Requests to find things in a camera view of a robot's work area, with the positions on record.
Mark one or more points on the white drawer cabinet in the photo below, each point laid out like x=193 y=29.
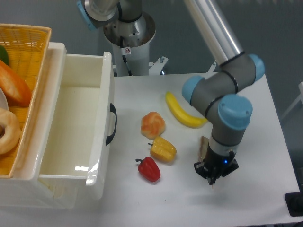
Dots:
x=26 y=188

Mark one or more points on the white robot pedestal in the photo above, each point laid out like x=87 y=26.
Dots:
x=133 y=56

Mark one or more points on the yellow banana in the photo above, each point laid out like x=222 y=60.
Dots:
x=181 y=115

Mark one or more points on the green vegetable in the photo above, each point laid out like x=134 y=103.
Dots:
x=4 y=57

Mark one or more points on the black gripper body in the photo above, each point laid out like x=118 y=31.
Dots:
x=213 y=159

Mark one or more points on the black device at edge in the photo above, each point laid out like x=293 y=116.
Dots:
x=294 y=203

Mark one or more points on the black drawer handle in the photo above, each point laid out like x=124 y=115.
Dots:
x=113 y=124

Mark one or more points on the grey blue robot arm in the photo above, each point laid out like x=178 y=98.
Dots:
x=216 y=98

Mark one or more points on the yellow wicker basket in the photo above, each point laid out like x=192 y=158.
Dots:
x=26 y=46

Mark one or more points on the white plate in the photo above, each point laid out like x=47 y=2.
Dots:
x=3 y=101

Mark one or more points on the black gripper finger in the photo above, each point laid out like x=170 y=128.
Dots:
x=201 y=170
x=225 y=168

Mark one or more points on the white table frame bracket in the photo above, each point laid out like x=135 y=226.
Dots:
x=157 y=68

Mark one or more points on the white chair frame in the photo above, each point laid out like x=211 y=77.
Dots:
x=294 y=106

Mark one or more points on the red bell pepper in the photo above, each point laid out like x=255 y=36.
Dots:
x=148 y=169

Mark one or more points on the orange baguette loaf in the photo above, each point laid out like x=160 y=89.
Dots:
x=15 y=89

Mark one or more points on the white plastic drawer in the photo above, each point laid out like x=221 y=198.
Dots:
x=76 y=154

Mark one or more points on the yellow bell pepper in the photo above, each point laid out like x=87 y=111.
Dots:
x=162 y=150

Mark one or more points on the round knotted bread roll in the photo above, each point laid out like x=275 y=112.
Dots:
x=152 y=125

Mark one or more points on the toast slice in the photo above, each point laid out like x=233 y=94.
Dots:
x=203 y=151

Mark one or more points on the beige bagel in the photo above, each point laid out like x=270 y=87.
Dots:
x=12 y=131

